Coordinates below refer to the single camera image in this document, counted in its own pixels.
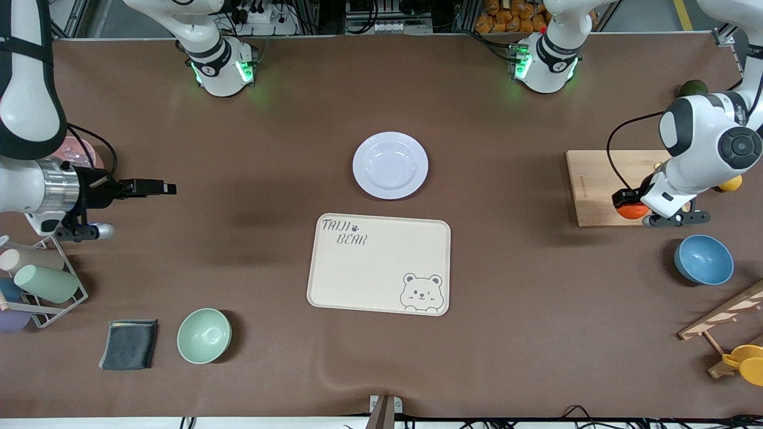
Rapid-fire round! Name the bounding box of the light green bowl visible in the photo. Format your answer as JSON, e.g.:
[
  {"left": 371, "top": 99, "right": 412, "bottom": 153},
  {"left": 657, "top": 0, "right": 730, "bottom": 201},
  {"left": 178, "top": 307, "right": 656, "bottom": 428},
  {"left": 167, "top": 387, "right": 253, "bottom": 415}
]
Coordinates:
[{"left": 177, "top": 308, "right": 232, "bottom": 365}]

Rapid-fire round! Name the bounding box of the metal table clamp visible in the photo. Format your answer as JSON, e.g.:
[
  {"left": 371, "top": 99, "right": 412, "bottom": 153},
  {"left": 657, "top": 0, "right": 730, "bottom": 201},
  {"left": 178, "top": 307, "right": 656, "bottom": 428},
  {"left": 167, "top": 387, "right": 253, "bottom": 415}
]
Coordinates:
[{"left": 365, "top": 394, "right": 404, "bottom": 429}]

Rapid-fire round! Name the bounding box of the cream tray with bear print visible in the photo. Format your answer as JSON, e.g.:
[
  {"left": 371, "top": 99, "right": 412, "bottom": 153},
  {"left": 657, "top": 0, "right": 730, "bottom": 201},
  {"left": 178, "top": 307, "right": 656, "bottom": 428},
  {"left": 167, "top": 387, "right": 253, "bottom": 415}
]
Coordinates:
[{"left": 306, "top": 213, "right": 452, "bottom": 316}]

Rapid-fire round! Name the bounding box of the purple cup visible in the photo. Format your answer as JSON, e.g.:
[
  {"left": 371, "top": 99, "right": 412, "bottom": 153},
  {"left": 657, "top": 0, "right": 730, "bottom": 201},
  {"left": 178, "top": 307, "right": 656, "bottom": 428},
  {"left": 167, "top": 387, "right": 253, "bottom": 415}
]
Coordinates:
[{"left": 0, "top": 307, "right": 32, "bottom": 332}]

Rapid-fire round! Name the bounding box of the long white power strip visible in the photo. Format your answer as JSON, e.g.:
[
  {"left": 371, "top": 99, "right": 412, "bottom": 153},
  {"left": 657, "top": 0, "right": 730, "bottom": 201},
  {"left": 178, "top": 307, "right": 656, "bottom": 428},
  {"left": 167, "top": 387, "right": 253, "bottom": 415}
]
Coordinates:
[{"left": 346, "top": 21, "right": 398, "bottom": 35}]

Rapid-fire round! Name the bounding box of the white wire cup rack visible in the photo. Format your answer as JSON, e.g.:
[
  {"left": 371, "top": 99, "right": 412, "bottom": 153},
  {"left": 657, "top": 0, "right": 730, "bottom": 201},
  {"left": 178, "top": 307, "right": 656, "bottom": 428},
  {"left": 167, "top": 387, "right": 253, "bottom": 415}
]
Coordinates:
[{"left": 0, "top": 235, "right": 89, "bottom": 329}]

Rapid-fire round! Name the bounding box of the folded grey cloth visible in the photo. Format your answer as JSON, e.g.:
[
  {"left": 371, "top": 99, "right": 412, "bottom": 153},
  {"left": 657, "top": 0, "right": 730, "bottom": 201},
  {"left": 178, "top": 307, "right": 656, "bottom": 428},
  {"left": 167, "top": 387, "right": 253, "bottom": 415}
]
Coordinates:
[{"left": 98, "top": 319, "right": 159, "bottom": 371}]

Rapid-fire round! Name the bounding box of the blue bowl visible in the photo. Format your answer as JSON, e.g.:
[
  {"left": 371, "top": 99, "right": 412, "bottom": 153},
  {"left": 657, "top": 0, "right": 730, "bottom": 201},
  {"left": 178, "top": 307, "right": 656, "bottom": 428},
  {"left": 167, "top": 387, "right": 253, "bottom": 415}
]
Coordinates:
[{"left": 674, "top": 234, "right": 734, "bottom": 286}]

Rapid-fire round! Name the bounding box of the wooden mug rack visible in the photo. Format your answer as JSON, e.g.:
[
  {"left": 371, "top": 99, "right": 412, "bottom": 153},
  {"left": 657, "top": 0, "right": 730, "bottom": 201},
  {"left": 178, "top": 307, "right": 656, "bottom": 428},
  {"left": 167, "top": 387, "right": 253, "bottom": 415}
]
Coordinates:
[{"left": 678, "top": 280, "right": 763, "bottom": 379}]

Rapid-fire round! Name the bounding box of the white power strip with plugs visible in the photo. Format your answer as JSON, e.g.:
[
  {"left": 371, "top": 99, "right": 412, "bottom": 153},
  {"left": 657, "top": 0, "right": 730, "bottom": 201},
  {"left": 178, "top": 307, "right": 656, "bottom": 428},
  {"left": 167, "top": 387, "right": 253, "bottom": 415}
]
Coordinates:
[{"left": 235, "top": 0, "right": 299, "bottom": 36}]

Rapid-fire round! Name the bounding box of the round white plate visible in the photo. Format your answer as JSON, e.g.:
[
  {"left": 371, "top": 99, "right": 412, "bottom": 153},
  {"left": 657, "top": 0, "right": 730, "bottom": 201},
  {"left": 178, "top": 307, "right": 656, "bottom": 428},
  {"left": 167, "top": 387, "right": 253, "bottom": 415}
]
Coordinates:
[{"left": 352, "top": 132, "right": 429, "bottom": 200}]

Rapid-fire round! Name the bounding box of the wooden cutting board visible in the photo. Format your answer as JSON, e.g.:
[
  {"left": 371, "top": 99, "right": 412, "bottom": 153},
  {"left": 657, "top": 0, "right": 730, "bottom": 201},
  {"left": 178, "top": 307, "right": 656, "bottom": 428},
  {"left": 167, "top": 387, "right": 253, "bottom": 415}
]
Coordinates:
[{"left": 566, "top": 150, "right": 698, "bottom": 228}]

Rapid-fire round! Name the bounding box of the pile of orange fruits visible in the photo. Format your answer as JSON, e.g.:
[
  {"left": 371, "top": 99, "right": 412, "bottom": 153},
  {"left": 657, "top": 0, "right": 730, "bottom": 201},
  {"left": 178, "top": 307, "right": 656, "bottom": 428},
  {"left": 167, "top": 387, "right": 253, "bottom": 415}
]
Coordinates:
[{"left": 475, "top": 0, "right": 552, "bottom": 35}]

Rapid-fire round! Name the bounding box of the yellow mug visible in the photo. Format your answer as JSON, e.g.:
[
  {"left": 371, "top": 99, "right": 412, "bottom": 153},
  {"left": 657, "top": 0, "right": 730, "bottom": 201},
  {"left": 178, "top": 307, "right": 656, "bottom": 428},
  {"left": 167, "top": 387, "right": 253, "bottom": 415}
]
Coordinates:
[{"left": 722, "top": 344, "right": 763, "bottom": 387}]

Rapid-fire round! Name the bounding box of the pink bowl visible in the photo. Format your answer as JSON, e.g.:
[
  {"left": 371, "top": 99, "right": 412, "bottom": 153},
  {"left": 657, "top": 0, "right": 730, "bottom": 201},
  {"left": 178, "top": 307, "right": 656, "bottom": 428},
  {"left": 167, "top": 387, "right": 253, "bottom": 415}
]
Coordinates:
[{"left": 52, "top": 136, "right": 106, "bottom": 172}]

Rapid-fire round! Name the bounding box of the beige cup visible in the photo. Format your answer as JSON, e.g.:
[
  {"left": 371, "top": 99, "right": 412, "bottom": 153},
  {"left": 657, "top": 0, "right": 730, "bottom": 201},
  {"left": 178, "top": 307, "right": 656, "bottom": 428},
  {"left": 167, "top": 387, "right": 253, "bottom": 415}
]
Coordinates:
[{"left": 0, "top": 247, "right": 65, "bottom": 276}]

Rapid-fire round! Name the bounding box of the green cup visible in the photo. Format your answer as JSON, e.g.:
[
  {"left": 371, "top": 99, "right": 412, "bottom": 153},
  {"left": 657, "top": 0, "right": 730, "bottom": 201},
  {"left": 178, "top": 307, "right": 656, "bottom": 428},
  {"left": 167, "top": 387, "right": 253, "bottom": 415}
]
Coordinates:
[{"left": 14, "top": 264, "right": 80, "bottom": 304}]

